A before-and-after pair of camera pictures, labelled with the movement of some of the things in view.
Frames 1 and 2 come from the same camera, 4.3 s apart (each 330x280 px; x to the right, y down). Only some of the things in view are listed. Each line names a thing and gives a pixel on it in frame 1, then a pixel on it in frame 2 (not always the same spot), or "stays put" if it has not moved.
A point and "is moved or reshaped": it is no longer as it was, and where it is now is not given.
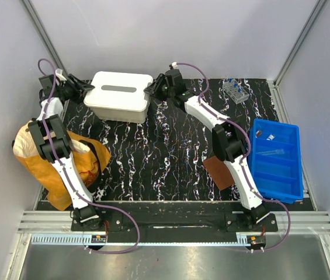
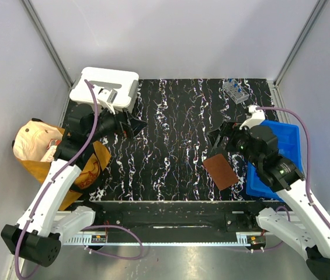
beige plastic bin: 113,115 is moved or reshaped
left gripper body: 70,91 to 123,129
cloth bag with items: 89,156 stays put
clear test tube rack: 236,92 stays put
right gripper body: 162,93 to 237,142
